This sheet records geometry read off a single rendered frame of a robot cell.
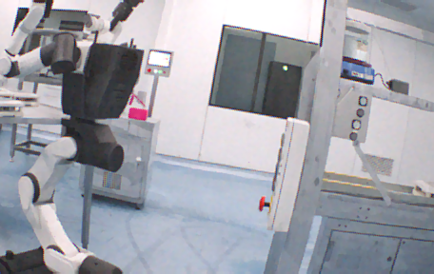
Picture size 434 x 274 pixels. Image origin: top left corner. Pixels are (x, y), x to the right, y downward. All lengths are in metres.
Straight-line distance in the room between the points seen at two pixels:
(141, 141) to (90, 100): 2.38
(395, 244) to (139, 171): 2.70
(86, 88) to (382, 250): 1.41
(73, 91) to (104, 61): 0.18
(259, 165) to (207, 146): 0.74
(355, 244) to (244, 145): 5.11
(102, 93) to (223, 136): 5.27
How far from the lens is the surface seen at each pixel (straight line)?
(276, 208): 1.19
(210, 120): 7.05
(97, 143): 1.94
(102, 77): 1.89
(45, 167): 2.16
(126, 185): 4.35
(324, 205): 2.01
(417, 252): 2.23
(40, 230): 2.25
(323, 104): 1.28
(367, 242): 2.14
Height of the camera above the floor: 1.15
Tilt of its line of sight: 6 degrees down
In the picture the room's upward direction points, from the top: 10 degrees clockwise
